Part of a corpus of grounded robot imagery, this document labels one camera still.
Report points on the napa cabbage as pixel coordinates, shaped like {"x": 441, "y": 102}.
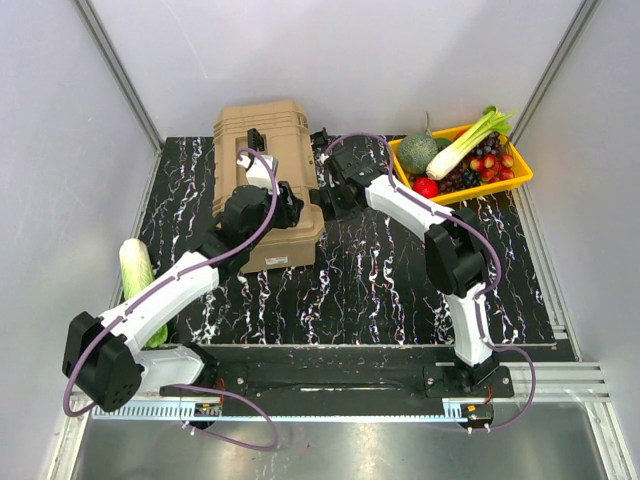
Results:
{"x": 136, "y": 268}

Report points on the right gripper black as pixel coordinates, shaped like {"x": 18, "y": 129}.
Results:
{"x": 339, "y": 215}

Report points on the tan plastic tool box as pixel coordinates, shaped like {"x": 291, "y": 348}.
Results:
{"x": 283, "y": 126}

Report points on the leek with green leaves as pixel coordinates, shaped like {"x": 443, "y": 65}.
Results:
{"x": 492, "y": 121}

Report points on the black marble pattern mat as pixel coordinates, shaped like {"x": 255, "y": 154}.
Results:
{"x": 367, "y": 285}

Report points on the green melon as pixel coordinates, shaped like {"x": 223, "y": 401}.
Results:
{"x": 416, "y": 151}

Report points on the red yellow cherry cluster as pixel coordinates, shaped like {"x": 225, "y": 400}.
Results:
{"x": 492, "y": 168}

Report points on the dark grape bunch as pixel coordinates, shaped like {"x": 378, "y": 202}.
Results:
{"x": 461, "y": 177}

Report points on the yellow plastic tray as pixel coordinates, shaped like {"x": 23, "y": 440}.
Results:
{"x": 523, "y": 173}

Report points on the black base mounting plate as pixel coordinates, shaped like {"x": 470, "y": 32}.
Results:
{"x": 328, "y": 406}

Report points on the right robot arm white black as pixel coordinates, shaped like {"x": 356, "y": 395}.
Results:
{"x": 456, "y": 259}

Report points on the avocado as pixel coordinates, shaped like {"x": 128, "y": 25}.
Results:
{"x": 442, "y": 143}

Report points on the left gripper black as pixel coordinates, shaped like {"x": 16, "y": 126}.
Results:
{"x": 289, "y": 206}

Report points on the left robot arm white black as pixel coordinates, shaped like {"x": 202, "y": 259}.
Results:
{"x": 106, "y": 356}

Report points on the red apple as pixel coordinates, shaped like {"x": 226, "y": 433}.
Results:
{"x": 426, "y": 187}

